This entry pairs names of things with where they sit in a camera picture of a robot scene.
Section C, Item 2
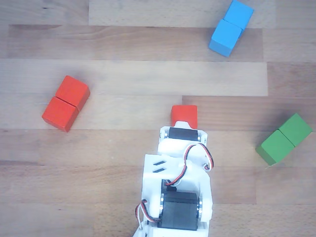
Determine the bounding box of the long green block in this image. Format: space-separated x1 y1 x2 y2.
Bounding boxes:
255 113 313 166

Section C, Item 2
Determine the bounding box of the small red cube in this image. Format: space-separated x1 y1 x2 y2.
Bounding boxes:
171 105 198 129

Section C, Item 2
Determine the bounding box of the long blue block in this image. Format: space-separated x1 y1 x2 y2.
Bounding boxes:
208 0 255 58

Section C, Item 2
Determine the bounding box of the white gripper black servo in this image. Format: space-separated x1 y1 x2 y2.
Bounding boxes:
158 120 209 155

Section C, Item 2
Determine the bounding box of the gripper servo cable loop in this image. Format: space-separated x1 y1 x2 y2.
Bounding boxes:
164 144 214 186

